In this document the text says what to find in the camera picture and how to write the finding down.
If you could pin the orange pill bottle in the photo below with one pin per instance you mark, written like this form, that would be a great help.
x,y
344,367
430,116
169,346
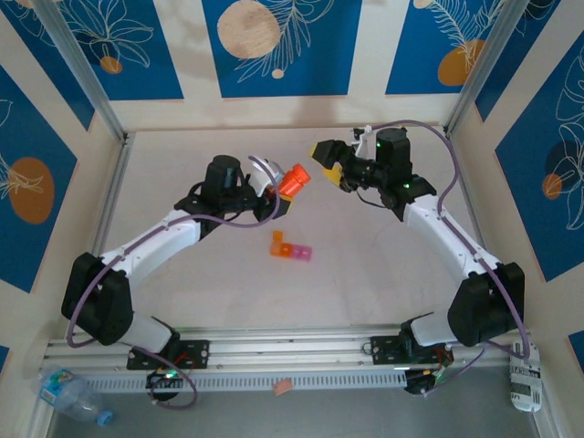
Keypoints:
x,y
292,182

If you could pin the orange pill box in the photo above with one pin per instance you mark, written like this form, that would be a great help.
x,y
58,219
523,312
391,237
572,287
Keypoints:
x,y
279,250

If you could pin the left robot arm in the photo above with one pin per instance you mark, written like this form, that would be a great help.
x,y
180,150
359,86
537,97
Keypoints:
x,y
150,242

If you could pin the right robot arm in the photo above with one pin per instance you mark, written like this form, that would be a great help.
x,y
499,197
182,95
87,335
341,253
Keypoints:
x,y
438,232

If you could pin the small orange tape piece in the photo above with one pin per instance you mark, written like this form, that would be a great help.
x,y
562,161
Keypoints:
x,y
282,388

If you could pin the black controller board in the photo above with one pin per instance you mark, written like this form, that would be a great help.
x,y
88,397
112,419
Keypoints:
x,y
424,381
166,381

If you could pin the white printed package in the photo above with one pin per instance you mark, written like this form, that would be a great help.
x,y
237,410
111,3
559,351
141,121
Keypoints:
x,y
524,383

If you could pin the clear plastic water bottle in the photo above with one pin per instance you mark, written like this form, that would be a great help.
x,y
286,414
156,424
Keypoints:
x,y
64,392

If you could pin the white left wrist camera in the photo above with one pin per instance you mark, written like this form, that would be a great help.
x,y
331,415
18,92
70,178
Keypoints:
x,y
269,171

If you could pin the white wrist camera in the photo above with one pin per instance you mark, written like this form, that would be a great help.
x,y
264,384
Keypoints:
x,y
269,171
365,141

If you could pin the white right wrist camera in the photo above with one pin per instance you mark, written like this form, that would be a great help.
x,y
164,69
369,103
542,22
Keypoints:
x,y
365,141

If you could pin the aluminium side rail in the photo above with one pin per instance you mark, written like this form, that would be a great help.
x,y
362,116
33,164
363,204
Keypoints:
x,y
457,159
113,191

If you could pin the blue floral wall panel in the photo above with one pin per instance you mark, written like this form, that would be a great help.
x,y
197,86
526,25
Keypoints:
x,y
524,182
578,349
524,59
319,68
137,68
410,68
59,68
27,137
3,360

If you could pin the aluminium rail frame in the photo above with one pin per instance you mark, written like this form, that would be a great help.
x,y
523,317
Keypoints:
x,y
292,347

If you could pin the aluminium corner post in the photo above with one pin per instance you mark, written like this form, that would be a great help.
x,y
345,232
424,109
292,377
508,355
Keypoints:
x,y
488,59
77,64

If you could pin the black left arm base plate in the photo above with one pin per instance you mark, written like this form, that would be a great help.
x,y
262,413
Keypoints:
x,y
201,353

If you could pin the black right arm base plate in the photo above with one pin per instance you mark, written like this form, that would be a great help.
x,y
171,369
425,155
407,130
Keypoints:
x,y
383,349

